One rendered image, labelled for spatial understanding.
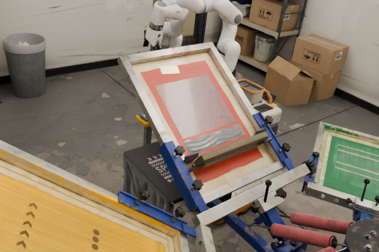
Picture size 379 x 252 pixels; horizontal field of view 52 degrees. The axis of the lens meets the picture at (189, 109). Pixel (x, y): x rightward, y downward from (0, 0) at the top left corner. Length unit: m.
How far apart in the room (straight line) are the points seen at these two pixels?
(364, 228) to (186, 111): 0.91
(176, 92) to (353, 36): 4.09
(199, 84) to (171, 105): 0.23
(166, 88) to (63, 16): 3.54
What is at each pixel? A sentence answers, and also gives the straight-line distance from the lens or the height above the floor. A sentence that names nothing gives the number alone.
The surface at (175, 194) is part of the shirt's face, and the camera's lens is 1.99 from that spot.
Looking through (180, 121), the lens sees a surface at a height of 1.32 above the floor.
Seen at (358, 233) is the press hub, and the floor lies 1.31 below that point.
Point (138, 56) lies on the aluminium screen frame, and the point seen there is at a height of 1.55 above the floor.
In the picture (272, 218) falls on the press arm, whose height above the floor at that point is 1.09.
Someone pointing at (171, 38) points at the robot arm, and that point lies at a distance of 2.64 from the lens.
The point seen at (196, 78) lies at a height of 1.43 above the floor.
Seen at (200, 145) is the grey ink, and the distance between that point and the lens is 1.82.
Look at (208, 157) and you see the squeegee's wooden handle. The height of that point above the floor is 1.29.
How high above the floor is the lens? 2.24
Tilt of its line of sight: 28 degrees down
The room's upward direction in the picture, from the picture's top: 7 degrees clockwise
